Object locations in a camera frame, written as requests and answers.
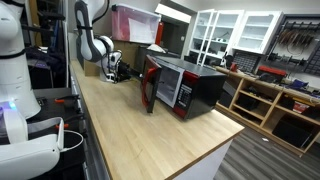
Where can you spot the pink translucent storage bin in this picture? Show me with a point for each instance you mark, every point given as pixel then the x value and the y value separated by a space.
pixel 123 23

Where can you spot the tall white glass-door cabinet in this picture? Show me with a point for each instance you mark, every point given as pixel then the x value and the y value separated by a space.
pixel 230 13

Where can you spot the red white carton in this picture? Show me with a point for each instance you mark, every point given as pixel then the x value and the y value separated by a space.
pixel 300 107

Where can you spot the small black bin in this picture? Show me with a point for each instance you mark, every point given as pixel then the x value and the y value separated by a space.
pixel 246 102

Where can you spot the black tool wall panel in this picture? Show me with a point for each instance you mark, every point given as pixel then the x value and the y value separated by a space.
pixel 300 23

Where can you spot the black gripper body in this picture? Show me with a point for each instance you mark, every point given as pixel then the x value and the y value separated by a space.
pixel 123 70

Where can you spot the brown cardboard box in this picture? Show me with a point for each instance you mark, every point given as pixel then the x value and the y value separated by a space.
pixel 125 50

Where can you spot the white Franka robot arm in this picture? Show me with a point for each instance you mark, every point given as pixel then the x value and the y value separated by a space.
pixel 13 66

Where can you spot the red toolbox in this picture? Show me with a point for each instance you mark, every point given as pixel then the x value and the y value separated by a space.
pixel 271 70

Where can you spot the large black box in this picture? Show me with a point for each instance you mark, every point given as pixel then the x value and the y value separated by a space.
pixel 291 133

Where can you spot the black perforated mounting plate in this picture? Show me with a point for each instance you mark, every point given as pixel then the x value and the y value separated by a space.
pixel 46 110

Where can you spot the black storage rack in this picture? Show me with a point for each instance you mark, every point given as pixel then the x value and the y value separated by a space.
pixel 46 16

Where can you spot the black red microwave body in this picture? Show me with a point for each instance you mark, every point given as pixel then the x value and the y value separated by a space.
pixel 206 90

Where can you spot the wooden shelf unit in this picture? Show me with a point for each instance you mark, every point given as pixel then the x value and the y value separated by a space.
pixel 269 111

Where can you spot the white crumpled paper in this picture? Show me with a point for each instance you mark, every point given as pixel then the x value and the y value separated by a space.
pixel 156 48

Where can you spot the wide white glass-door cabinet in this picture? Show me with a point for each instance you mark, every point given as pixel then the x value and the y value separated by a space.
pixel 256 14

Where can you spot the black small parts organizer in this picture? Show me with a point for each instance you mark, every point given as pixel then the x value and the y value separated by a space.
pixel 246 61

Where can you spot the red cylinder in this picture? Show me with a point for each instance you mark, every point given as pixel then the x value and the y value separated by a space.
pixel 159 33

